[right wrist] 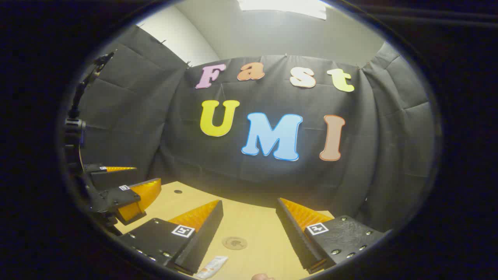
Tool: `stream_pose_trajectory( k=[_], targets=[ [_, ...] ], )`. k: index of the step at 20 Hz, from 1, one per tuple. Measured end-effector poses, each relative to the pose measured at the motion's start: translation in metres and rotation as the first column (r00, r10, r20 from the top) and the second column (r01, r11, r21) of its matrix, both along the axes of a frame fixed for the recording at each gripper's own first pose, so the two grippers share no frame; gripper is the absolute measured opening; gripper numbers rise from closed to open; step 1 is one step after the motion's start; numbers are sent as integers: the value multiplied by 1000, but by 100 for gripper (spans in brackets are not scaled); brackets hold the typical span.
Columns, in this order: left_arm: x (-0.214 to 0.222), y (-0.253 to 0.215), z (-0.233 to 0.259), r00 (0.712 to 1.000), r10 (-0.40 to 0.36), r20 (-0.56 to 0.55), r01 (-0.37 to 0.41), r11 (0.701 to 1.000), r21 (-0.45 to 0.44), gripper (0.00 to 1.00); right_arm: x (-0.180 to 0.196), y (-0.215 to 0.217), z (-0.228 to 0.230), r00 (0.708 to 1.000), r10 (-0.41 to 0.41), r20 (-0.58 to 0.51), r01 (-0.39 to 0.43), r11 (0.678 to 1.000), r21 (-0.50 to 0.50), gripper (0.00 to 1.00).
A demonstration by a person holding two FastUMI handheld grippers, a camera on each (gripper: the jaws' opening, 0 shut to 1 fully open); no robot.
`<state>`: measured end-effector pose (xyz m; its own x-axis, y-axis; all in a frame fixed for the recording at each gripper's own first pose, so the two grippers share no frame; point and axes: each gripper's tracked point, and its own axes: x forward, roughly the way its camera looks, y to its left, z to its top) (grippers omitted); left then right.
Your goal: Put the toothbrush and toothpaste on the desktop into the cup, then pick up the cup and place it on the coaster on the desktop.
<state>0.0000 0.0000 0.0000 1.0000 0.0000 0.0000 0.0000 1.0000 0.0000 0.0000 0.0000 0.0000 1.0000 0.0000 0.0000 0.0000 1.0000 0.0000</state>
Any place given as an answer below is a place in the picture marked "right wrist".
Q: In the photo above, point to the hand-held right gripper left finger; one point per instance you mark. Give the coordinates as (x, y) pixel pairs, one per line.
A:
(208, 229)

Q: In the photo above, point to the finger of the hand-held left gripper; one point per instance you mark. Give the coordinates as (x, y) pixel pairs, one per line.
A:
(113, 177)
(116, 198)

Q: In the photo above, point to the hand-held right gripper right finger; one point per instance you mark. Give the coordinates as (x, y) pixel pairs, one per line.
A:
(291, 229)

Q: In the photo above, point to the round cork coaster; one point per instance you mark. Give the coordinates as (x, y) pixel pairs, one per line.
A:
(234, 243)

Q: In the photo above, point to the white toothpaste tube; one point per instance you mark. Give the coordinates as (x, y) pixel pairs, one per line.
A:
(213, 266)

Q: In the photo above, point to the wooden desktop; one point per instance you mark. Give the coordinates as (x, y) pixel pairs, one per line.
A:
(253, 223)

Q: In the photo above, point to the black backdrop cloth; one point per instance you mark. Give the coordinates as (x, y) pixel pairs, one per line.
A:
(253, 171)

